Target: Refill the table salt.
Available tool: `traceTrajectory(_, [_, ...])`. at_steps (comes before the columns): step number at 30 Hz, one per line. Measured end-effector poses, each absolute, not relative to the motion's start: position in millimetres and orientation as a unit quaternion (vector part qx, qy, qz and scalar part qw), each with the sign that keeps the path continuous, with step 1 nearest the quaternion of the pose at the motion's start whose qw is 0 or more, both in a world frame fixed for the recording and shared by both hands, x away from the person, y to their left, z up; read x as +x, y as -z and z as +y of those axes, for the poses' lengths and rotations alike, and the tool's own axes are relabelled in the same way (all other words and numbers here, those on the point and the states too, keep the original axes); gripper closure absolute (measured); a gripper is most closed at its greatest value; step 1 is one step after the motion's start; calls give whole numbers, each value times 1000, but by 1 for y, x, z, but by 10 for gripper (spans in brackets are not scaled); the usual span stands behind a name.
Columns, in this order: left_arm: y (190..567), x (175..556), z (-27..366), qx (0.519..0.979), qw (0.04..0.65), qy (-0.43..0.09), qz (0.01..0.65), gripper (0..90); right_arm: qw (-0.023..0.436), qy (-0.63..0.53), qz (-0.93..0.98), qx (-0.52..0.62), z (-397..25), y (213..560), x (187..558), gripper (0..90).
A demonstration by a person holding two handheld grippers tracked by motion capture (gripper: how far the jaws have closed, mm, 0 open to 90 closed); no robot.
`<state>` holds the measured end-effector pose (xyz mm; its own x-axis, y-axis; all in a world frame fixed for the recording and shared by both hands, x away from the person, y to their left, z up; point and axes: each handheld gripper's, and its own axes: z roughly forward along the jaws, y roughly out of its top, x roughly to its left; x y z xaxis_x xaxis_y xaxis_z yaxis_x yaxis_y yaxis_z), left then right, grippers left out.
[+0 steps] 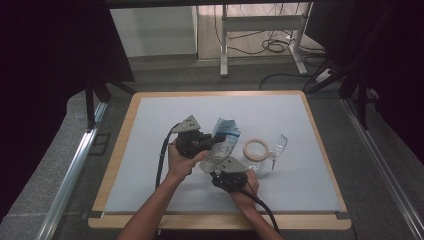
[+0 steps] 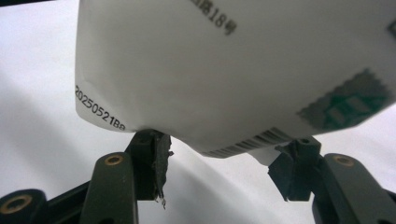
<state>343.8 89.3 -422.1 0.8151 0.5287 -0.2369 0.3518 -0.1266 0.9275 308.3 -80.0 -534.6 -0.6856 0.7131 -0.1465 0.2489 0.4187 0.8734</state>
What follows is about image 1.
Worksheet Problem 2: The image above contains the black stand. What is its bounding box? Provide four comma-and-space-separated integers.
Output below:
302, 56, 372, 131
84, 75, 137, 132

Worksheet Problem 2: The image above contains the coil of black cables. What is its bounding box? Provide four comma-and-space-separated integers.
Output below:
261, 38, 288, 54

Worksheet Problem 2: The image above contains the black curtain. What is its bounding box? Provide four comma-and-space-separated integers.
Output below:
0, 0, 135, 223
304, 0, 424, 165

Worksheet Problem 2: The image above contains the person's left hand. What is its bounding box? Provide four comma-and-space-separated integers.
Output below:
166, 141, 209, 183

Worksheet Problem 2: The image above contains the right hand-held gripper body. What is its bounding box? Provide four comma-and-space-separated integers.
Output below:
213, 156, 249, 193

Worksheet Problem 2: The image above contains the aluminium rail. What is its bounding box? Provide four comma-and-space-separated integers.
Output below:
342, 98, 424, 240
35, 101, 108, 240

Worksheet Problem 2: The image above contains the white desk frame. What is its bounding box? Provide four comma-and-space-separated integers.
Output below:
219, 3, 313, 78

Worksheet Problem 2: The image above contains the white cabinet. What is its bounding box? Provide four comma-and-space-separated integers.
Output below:
109, 6, 198, 58

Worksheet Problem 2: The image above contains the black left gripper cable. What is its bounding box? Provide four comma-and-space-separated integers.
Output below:
155, 122, 182, 191

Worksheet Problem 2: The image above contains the person's right hand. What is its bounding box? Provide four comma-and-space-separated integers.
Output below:
229, 169, 260, 204

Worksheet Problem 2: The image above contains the black floor bracket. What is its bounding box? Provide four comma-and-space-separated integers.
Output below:
87, 132, 112, 157

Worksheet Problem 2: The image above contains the light grey table mat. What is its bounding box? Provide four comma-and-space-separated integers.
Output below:
104, 94, 343, 214

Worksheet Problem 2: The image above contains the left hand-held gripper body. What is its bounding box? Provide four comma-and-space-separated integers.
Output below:
171, 114, 214, 159

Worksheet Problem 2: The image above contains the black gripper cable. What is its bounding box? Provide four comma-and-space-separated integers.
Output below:
155, 122, 182, 191
233, 183, 282, 235

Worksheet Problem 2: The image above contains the wooden table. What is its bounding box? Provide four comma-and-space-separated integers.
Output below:
87, 89, 353, 231

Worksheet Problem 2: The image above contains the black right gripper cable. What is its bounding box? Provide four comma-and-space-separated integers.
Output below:
233, 183, 282, 235

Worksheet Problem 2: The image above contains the white and blue plastic bag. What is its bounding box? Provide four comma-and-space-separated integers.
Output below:
199, 117, 242, 174

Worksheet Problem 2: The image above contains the white power strip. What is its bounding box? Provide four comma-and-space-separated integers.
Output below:
314, 67, 333, 84

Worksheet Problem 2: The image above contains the black floor cable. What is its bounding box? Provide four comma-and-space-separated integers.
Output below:
259, 72, 313, 91

